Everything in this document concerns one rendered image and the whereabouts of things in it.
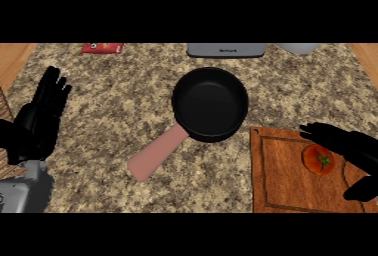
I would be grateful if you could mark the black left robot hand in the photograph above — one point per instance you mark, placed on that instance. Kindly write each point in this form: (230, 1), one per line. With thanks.
(34, 123)

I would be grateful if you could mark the pale grey round container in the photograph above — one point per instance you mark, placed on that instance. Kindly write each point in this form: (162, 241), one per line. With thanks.
(298, 48)

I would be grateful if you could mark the red snack packet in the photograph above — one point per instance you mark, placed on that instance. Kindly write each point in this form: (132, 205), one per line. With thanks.
(101, 47)

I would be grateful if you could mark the brown wooden cutting board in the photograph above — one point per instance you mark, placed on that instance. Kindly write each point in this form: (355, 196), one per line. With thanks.
(289, 173)

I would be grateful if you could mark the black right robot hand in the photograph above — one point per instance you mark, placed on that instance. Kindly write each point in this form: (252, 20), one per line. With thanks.
(344, 141)

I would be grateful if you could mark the red tomato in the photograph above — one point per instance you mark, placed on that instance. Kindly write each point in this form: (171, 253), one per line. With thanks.
(317, 159)

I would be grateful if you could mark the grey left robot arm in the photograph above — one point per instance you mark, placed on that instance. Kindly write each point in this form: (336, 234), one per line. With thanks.
(22, 186)

